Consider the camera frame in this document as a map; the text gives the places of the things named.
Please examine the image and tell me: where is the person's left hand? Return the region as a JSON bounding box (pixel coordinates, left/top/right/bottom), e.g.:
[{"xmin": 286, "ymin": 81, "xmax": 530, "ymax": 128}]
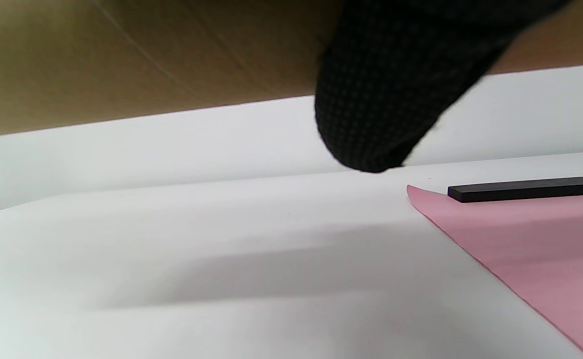
[{"xmin": 314, "ymin": 0, "xmax": 571, "ymax": 174}]

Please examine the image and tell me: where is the black bar paperweight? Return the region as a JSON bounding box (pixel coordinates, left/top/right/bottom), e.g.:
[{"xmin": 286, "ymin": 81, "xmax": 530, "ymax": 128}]
[{"xmin": 447, "ymin": 177, "xmax": 583, "ymax": 203}]

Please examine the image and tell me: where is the pink paper sheet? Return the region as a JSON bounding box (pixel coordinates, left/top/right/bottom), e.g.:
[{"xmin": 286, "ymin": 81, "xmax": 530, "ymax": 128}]
[{"xmin": 406, "ymin": 176, "xmax": 583, "ymax": 359}]

